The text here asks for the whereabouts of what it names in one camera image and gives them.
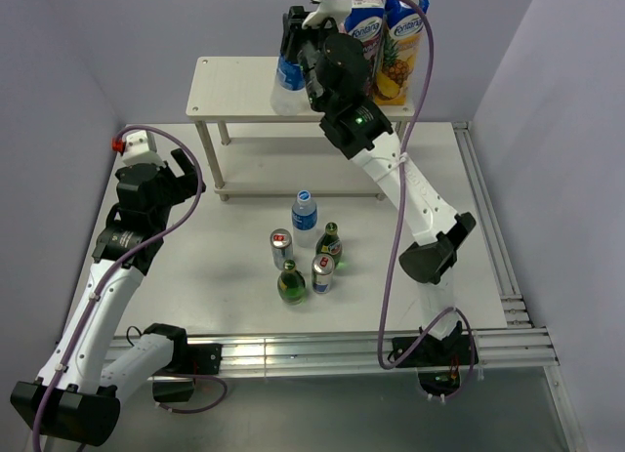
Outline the green glass bottle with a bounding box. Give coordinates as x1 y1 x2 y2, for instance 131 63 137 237
315 222 343 267
277 260 307 305

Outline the front green glass bottle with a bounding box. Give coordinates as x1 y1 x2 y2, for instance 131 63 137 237
277 260 307 305

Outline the front silver energy can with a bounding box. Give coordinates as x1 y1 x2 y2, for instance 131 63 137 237
312 254 335 294

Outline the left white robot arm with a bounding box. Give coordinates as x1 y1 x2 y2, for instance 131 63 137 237
10 147 205 451

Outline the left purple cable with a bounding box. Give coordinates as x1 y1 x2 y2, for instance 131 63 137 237
31 124 229 452

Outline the purple grape juice carton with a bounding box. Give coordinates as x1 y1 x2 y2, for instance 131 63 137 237
344 0 385 97

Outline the pocari sweat bottle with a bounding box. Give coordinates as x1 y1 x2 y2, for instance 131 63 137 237
271 55 308 116
291 190 317 248

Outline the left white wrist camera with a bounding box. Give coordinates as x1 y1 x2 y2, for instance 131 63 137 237
111 130 163 167

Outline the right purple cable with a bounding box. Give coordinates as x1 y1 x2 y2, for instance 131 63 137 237
321 0 478 400

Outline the yellow pineapple juice carton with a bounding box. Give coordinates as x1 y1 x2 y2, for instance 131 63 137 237
373 0 424 105

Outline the purple cable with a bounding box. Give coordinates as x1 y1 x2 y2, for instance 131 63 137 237
321 0 478 400
31 124 229 452

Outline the silver energy can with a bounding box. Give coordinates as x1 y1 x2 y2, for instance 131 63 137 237
270 228 294 270
312 254 335 294

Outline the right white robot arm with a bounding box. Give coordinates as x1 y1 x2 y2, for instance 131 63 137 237
280 6 476 370

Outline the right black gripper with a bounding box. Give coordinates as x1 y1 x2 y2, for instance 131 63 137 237
278 6 339 113

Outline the rear green glass bottle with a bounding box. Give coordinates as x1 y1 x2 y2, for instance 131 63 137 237
315 222 343 267

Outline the white two-tier shelf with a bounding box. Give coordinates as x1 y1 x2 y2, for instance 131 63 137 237
185 56 416 202

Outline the aluminium frame rail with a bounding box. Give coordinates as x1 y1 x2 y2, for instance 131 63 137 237
104 122 587 452

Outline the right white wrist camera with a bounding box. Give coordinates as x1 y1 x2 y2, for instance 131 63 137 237
302 0 352 29

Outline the rear silver energy can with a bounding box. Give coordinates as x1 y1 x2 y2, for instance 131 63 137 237
270 228 294 270

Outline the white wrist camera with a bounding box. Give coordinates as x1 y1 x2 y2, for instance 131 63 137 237
111 130 163 167
302 0 352 29

